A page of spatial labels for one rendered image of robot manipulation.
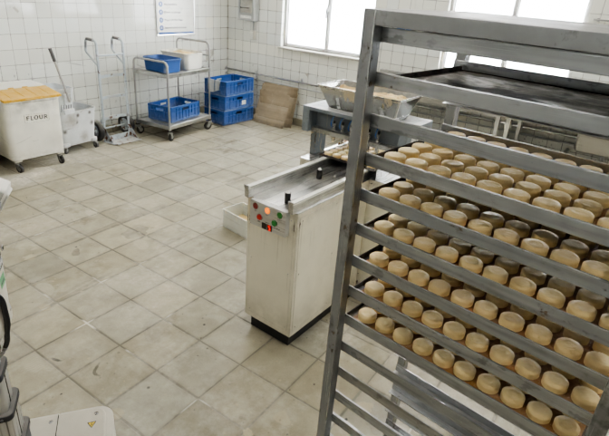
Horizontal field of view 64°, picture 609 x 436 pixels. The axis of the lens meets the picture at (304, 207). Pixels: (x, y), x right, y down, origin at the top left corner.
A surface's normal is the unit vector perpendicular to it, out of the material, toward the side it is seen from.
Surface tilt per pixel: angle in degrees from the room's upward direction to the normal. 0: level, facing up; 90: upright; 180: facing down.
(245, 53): 90
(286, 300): 90
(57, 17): 90
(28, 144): 93
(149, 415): 0
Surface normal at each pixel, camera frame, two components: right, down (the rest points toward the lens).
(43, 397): 0.07, -0.91
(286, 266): -0.61, 0.29
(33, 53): 0.82, 0.29
